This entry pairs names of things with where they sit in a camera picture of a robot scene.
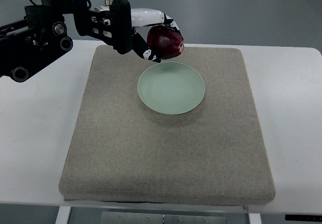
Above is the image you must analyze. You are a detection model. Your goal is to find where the white table leg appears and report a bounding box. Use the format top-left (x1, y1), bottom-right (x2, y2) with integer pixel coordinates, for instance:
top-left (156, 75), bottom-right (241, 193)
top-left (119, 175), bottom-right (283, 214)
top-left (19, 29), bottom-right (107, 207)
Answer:
top-left (248, 213), bottom-right (262, 224)
top-left (55, 206), bottom-right (71, 224)

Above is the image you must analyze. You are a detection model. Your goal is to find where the red apple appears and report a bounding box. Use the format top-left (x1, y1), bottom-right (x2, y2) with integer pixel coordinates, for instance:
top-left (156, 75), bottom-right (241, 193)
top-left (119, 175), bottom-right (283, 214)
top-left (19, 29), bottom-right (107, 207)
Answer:
top-left (147, 26), bottom-right (185, 59)

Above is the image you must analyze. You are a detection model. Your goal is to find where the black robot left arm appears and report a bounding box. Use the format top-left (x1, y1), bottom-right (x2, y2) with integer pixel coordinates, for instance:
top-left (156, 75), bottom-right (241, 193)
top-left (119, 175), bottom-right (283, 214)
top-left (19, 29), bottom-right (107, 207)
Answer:
top-left (1, 0), bottom-right (133, 83)

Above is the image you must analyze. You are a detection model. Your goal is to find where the light green plate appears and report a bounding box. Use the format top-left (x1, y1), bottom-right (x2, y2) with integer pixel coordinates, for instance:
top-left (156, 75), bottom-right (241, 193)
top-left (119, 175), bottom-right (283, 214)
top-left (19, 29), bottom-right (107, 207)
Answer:
top-left (137, 61), bottom-right (206, 115)

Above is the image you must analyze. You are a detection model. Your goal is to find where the metal bracket under table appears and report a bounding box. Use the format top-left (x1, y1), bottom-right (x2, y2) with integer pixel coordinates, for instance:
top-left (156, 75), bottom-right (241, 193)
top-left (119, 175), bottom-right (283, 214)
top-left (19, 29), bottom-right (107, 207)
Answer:
top-left (100, 211), bottom-right (227, 224)

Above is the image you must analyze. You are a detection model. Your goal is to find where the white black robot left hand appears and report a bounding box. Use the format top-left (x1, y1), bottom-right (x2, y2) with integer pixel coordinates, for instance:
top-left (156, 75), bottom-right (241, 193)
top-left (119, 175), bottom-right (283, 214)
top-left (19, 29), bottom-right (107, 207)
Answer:
top-left (131, 8), bottom-right (181, 62)

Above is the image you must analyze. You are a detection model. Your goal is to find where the white table leg left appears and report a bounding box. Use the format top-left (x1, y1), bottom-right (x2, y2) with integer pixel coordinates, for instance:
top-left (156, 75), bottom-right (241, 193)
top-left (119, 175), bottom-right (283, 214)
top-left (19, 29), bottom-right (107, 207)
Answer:
top-left (55, 206), bottom-right (71, 224)

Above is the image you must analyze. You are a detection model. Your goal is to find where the black device under table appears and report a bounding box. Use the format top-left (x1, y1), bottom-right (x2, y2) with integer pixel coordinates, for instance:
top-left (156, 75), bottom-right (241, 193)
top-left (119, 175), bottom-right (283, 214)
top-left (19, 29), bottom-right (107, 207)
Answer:
top-left (285, 214), bottom-right (322, 222)

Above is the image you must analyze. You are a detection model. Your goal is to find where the beige fabric cushion mat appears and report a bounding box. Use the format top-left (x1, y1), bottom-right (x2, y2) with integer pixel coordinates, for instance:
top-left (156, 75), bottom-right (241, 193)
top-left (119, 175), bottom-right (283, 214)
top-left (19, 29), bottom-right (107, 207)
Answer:
top-left (59, 45), bottom-right (275, 206)

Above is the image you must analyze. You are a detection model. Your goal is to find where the white table leg right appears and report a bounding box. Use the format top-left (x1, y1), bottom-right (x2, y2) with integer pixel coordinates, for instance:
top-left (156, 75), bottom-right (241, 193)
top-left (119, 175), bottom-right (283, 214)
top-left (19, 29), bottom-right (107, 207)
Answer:
top-left (248, 213), bottom-right (262, 224)

